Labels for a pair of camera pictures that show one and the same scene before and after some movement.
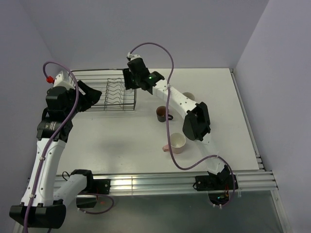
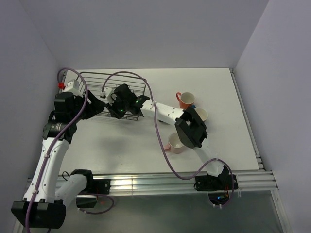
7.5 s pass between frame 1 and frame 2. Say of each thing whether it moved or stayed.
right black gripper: moved
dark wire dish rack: moved
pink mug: stayed
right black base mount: stayed
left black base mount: stayed
